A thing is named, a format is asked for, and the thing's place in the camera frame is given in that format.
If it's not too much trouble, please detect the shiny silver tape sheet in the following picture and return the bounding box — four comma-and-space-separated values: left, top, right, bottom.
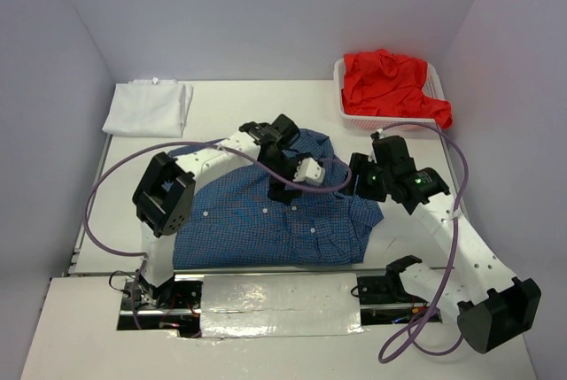
200, 273, 363, 338

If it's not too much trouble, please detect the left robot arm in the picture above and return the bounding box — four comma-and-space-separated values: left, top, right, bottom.
133, 114, 302, 308

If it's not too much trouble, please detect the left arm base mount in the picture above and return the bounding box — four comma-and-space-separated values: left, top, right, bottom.
108, 271, 203, 338

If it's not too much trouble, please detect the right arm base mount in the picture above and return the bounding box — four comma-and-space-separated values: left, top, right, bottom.
351, 256, 429, 326

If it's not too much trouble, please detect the red shirt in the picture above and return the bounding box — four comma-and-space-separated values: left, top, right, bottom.
341, 49, 453, 129

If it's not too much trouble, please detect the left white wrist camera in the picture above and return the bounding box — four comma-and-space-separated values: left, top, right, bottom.
293, 158, 325, 187

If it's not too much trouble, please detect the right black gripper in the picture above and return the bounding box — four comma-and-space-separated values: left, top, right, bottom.
338, 151, 392, 202

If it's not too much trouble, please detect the blue plaid long sleeve shirt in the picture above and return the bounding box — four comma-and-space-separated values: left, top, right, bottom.
167, 128, 384, 271

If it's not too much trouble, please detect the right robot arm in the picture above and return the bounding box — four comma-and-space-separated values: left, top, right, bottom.
345, 131, 541, 353

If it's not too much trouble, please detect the folded white shirt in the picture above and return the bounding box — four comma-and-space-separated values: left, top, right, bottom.
102, 78, 193, 138

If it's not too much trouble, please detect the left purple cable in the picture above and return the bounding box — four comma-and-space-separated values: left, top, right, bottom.
83, 137, 353, 330

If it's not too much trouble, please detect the white plastic basket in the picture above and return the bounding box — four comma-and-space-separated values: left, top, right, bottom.
333, 58, 446, 130

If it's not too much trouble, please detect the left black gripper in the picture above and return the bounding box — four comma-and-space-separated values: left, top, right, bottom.
259, 150, 311, 205

